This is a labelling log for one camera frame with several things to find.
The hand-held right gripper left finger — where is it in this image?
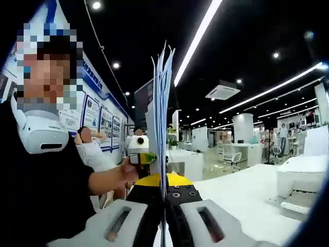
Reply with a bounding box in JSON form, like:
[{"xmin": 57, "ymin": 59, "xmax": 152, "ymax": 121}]
[{"xmin": 86, "ymin": 173, "xmax": 164, "ymax": 247}]

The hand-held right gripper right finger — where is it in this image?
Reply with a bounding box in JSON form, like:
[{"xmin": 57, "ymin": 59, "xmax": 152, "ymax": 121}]
[{"xmin": 166, "ymin": 173, "xmax": 258, "ymax": 247}]

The stack of white printing papers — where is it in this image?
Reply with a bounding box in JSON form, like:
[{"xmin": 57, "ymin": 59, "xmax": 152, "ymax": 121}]
[{"xmin": 145, "ymin": 40, "xmax": 177, "ymax": 247}]

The person's left hand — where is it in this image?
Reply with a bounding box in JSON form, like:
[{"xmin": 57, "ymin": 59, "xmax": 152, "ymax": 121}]
[{"xmin": 120, "ymin": 156, "xmax": 141, "ymax": 182}]

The operator in black shirt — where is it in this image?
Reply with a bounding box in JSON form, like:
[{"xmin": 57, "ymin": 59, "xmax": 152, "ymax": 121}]
[{"xmin": 0, "ymin": 0, "xmax": 129, "ymax": 156}]

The white desk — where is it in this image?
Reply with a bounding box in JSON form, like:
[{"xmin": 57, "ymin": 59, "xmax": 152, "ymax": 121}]
[{"xmin": 167, "ymin": 149, "xmax": 204, "ymax": 181}]

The black display on pole stand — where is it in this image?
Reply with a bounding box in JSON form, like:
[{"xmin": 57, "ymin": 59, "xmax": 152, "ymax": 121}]
[{"xmin": 133, "ymin": 78, "xmax": 179, "ymax": 124}]

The white reclining chair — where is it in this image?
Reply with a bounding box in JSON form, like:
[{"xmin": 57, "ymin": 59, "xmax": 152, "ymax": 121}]
[{"xmin": 76, "ymin": 144, "xmax": 116, "ymax": 210}]

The white partition panel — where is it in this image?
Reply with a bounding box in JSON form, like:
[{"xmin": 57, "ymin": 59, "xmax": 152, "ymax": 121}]
[{"xmin": 191, "ymin": 126, "xmax": 208, "ymax": 152}]

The white office chair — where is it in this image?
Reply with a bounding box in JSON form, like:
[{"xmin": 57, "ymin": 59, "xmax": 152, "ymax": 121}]
[{"xmin": 217, "ymin": 141, "xmax": 243, "ymax": 173}]

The white worn neck device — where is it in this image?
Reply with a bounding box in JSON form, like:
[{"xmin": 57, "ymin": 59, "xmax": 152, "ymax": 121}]
[{"xmin": 10, "ymin": 90, "xmax": 70, "ymax": 155}]

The ceiling air conditioner unit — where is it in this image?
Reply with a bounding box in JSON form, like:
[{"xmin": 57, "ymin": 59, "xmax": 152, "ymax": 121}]
[{"xmin": 205, "ymin": 80, "xmax": 242, "ymax": 100}]

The white printer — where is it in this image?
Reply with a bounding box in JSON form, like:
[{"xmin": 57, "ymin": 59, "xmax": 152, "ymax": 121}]
[{"xmin": 276, "ymin": 154, "xmax": 329, "ymax": 215}]

